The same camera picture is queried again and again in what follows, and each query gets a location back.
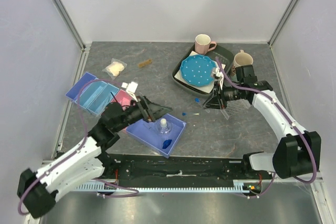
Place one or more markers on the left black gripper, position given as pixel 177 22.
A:
pixel 149 110

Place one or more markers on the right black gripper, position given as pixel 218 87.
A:
pixel 218 100

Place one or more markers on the round flask white stopper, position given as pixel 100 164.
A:
pixel 163 127

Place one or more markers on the clear test tube rack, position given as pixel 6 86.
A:
pixel 235 107

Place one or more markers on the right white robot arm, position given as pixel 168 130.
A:
pixel 298 151

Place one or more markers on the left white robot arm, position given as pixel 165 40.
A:
pixel 39 191

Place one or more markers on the white square plate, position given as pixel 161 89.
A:
pixel 206 89

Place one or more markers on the blue polka dot plate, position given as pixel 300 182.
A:
pixel 196 70

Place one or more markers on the tan test tube brush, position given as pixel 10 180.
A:
pixel 140 66

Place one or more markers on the dark green plastic tray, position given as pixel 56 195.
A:
pixel 225 56

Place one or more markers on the cream floral mug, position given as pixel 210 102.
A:
pixel 241 59

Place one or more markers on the bag of cotton balls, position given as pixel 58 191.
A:
pixel 114 68

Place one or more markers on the pink ceramic mug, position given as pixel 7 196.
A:
pixel 203 44

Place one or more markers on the multicolour compartment organizer tray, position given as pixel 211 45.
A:
pixel 94 97

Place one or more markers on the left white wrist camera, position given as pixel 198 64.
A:
pixel 130 88

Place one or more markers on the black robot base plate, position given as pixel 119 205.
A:
pixel 179 172

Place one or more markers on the slotted cable duct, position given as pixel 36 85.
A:
pixel 96 186

